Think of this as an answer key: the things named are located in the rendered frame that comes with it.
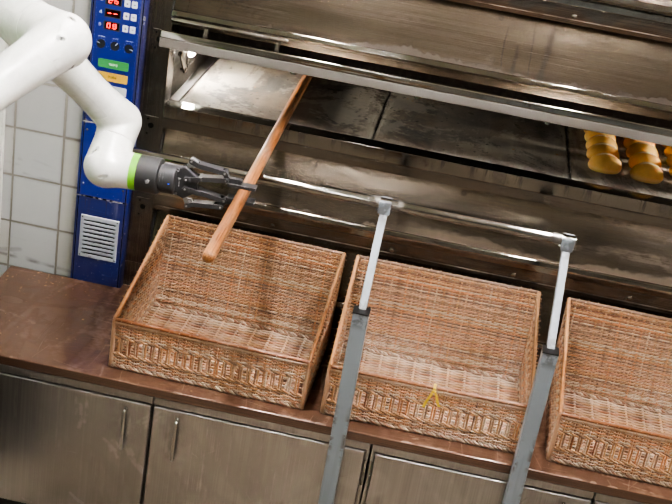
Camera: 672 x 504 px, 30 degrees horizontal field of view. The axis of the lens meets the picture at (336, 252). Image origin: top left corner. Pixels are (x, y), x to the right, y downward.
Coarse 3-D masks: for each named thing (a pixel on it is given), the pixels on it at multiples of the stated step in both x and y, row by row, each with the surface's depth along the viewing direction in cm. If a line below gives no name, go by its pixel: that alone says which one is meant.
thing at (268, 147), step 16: (304, 80) 396; (288, 112) 366; (272, 144) 340; (256, 160) 327; (256, 176) 318; (240, 192) 306; (240, 208) 299; (224, 224) 287; (224, 240) 282; (208, 256) 273
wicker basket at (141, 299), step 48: (192, 240) 374; (240, 240) 372; (288, 240) 371; (144, 288) 362; (192, 288) 376; (240, 288) 375; (288, 288) 373; (336, 288) 364; (144, 336) 338; (192, 336) 335; (240, 336) 368; (288, 336) 372; (192, 384) 341; (240, 384) 339; (288, 384) 348
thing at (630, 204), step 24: (192, 120) 364; (216, 120) 363; (240, 120) 362; (264, 120) 365; (312, 144) 361; (336, 144) 360; (360, 144) 359; (384, 144) 362; (432, 168) 359; (456, 168) 358; (480, 168) 357; (504, 168) 359; (552, 192) 356; (576, 192) 355; (600, 192) 354; (624, 192) 357
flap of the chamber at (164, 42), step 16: (176, 48) 340; (192, 48) 340; (208, 48) 339; (256, 64) 339; (272, 64) 338; (288, 64) 338; (336, 80) 337; (352, 80) 337; (368, 80) 336; (416, 96) 336; (432, 96) 335; (448, 96) 335; (512, 112) 334; (528, 112) 333; (544, 112) 333; (592, 128) 332; (608, 128) 332; (624, 128) 331
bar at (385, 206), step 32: (320, 192) 326; (352, 192) 326; (384, 224) 324; (480, 224) 323; (512, 224) 323; (352, 320) 314; (352, 352) 318; (544, 352) 310; (352, 384) 322; (544, 384) 314; (512, 480) 326
